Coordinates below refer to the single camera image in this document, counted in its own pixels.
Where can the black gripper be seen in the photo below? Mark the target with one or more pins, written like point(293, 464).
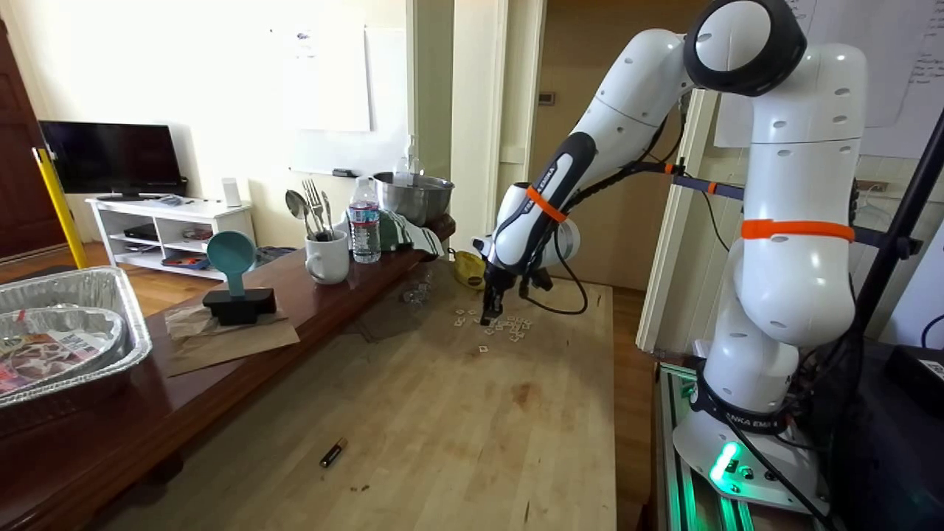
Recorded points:
point(496, 280)

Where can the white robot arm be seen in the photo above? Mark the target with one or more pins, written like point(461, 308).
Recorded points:
point(786, 286)

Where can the yellow banana-shaped cloth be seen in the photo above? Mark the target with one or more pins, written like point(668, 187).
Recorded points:
point(470, 270)

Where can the green striped white towel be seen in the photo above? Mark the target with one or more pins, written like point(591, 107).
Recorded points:
point(418, 237)

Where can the large steel mixing bowl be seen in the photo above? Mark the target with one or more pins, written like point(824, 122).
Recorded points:
point(415, 195)

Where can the clear plastic water bottle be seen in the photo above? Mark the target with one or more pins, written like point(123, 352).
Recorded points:
point(365, 223)

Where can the white mug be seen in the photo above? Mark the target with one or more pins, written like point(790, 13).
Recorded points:
point(330, 256)

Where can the metal spoons in mug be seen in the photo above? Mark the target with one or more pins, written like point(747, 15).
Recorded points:
point(311, 206)

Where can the teal scoop on black base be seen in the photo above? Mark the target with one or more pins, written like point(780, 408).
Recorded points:
point(235, 254)

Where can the brown paper sheet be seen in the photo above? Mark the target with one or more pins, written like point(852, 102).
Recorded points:
point(198, 341)

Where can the white tv shelf unit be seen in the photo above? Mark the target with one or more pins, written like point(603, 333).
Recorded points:
point(167, 237)

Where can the black flat screen television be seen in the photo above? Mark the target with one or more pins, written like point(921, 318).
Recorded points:
point(114, 156)

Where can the black box beside robot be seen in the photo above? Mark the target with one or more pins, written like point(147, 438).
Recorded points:
point(893, 444)

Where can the aluminium foil tray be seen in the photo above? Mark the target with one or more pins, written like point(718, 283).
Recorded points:
point(70, 329)

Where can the yellow stick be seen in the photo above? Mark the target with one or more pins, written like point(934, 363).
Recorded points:
point(60, 203)

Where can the green lit robot base rail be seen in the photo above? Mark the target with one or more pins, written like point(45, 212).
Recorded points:
point(697, 481)

